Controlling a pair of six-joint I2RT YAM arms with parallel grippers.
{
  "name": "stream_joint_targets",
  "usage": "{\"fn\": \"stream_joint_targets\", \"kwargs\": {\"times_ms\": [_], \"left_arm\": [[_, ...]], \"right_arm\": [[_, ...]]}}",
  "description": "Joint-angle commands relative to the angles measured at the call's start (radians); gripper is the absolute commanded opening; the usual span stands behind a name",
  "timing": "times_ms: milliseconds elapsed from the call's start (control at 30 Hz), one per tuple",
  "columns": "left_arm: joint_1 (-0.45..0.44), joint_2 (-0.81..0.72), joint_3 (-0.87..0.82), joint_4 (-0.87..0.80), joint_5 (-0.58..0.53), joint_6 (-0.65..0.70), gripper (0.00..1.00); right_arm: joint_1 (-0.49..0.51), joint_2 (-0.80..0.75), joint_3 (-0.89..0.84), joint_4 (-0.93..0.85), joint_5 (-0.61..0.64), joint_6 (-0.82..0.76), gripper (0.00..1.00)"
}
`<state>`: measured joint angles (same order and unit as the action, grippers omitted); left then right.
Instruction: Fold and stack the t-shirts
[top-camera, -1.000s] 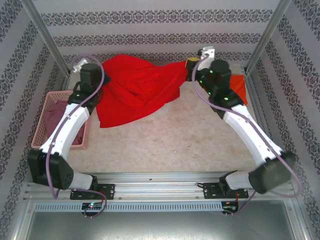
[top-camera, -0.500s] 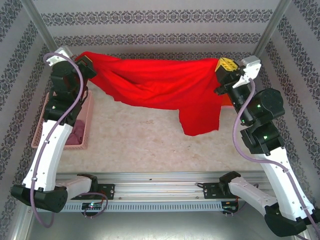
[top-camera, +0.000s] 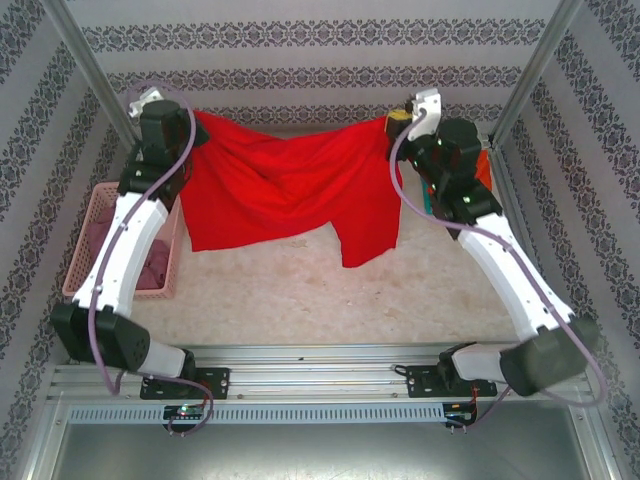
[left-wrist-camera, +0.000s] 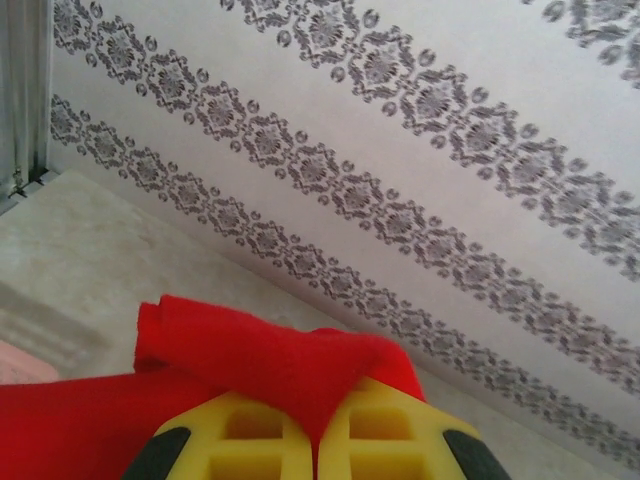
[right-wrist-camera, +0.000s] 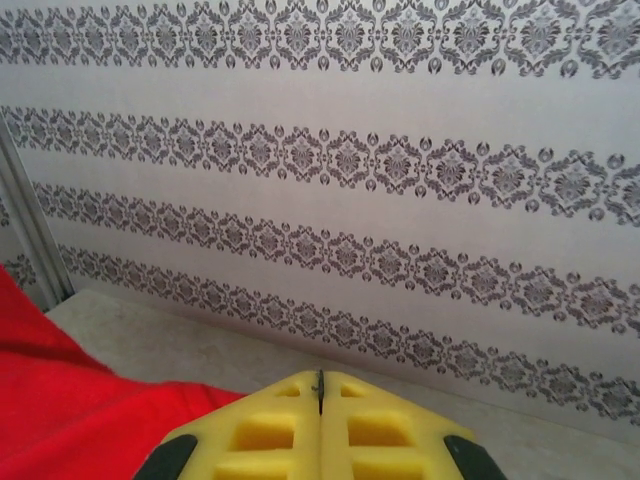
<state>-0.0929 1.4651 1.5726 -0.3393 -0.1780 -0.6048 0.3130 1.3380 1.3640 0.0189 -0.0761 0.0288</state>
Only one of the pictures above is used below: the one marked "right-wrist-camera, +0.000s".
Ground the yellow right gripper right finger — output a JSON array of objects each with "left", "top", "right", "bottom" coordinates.
[{"left": 319, "top": 370, "right": 507, "bottom": 480}]

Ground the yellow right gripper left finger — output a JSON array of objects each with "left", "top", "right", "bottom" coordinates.
[{"left": 132, "top": 370, "right": 321, "bottom": 480}]

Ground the red t-shirt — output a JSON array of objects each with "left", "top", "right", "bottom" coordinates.
[{"left": 0, "top": 262, "right": 251, "bottom": 480}]

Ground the aluminium frame post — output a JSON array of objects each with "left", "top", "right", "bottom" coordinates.
[{"left": 0, "top": 112, "right": 71, "bottom": 314}]

